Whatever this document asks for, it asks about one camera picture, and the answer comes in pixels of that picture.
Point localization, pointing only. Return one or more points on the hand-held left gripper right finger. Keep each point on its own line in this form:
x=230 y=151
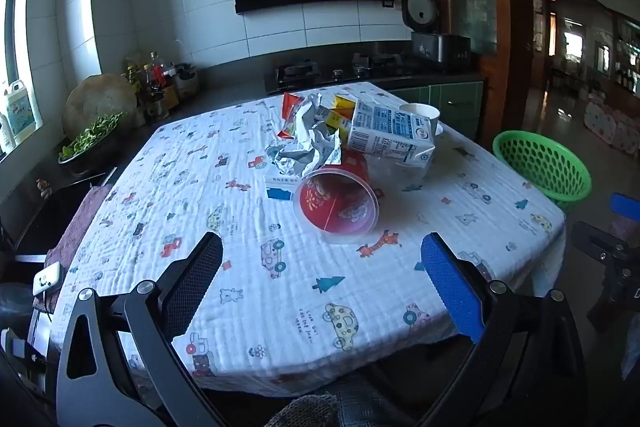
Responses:
x=452 y=287

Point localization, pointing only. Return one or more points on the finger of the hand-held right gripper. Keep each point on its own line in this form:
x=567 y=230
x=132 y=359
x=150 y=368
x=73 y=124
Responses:
x=595 y=239
x=627 y=206

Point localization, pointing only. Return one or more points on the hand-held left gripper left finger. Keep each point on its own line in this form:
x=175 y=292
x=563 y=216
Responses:
x=195 y=277

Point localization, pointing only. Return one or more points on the green plastic basket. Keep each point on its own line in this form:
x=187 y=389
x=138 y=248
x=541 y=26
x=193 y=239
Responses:
x=545 y=167

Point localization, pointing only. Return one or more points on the white blue-label box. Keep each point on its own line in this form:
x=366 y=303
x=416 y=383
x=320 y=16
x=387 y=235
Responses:
x=280 y=187

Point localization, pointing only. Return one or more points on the red plastic cup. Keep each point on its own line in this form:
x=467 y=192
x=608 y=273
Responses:
x=335 y=207

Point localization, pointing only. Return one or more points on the white blue milk carton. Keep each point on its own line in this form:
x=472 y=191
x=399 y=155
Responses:
x=385 y=132

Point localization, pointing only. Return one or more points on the white paper cup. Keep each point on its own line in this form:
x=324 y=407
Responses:
x=422 y=112

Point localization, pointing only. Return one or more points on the red snack wrapper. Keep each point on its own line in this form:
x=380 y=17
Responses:
x=289 y=114

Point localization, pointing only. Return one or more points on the printed white tablecloth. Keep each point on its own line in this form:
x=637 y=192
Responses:
x=240 y=267

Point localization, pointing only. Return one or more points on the polka dot play tent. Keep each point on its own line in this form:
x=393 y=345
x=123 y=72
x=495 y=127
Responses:
x=610 y=127

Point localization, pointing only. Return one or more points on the purple towel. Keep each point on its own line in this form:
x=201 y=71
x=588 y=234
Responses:
x=80 y=227

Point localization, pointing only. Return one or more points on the white power bank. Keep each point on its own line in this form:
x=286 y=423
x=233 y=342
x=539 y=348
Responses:
x=47 y=279

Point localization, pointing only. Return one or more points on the grey fleece garment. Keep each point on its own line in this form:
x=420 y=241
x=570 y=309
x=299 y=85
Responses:
x=305 y=412

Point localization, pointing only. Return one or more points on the bowl of green vegetables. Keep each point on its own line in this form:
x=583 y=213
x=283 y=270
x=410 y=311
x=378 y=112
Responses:
x=90 y=137

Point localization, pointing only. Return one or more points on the green kitchen cabinet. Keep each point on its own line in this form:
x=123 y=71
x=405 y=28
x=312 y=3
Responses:
x=450 y=102

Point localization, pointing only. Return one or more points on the lidded seasoning pot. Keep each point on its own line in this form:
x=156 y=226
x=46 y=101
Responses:
x=186 y=82

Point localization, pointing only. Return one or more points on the round wooden cutting board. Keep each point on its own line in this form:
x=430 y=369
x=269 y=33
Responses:
x=97 y=99

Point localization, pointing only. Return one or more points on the red-liquid plastic bottle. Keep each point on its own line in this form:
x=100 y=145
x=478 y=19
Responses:
x=156 y=72

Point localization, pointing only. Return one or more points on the black rice cooker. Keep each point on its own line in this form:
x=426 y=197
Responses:
x=440 y=49

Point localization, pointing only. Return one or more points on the white detergent jug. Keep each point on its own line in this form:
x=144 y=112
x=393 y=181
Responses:
x=20 y=112

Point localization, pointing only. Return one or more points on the black gas stove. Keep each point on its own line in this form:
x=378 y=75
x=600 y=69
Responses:
x=325 y=72

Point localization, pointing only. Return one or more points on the window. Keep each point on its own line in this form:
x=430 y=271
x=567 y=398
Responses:
x=20 y=32

